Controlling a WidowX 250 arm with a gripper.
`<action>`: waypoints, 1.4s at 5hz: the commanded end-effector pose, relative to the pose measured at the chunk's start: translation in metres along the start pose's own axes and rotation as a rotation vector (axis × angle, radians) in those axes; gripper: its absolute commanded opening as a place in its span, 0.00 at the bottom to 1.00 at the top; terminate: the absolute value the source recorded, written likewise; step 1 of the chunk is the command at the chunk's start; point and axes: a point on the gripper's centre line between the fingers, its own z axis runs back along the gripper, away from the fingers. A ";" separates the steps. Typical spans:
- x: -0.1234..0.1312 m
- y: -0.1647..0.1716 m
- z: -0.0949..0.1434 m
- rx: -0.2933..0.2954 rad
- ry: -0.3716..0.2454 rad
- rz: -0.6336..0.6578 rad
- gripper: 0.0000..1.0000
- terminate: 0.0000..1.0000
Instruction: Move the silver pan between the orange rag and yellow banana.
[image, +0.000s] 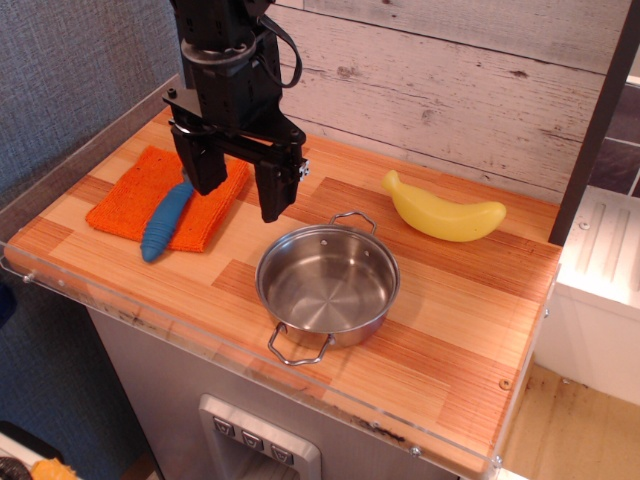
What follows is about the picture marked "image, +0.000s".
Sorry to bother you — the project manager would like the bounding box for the dark brown right post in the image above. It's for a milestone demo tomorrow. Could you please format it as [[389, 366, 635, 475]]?
[[548, 0, 639, 246]]

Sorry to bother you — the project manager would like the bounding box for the grey toy fridge cabinet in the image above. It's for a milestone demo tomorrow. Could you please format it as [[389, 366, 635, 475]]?
[[89, 310, 454, 479]]

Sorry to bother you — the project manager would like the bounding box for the clear acrylic edge guard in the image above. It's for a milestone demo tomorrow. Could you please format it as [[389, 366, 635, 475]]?
[[5, 233, 560, 479]]

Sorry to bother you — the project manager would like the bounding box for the yellow plastic banana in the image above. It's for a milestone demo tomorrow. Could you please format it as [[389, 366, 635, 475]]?
[[382, 170, 507, 243]]

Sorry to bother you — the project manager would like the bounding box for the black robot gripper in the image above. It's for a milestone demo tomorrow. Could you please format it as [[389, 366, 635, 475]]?
[[163, 38, 308, 223]]

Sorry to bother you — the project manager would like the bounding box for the blue handled metal spoon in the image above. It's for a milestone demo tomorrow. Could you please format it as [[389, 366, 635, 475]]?
[[140, 169, 194, 263]]

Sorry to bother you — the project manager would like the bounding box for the orange knitted rag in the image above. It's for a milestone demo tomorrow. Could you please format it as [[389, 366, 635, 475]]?
[[86, 146, 250, 253]]

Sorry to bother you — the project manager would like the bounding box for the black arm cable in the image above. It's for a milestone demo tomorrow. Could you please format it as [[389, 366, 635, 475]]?
[[249, 13, 304, 90]]

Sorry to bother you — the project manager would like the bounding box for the silver steel pan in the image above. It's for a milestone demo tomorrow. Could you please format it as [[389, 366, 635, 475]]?
[[255, 211, 401, 367]]

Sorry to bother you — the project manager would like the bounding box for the white toy sink unit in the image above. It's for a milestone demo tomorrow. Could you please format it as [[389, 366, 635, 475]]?
[[531, 74, 640, 407]]

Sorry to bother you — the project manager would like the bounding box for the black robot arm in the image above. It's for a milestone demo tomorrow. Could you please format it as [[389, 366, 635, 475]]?
[[163, 1, 308, 223]]

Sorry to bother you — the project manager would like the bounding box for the orange object at corner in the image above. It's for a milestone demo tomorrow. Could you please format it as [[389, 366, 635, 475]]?
[[30, 458, 79, 480]]

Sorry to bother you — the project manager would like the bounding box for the silver ice dispenser panel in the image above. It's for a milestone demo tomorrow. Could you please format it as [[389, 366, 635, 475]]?
[[198, 394, 322, 479]]

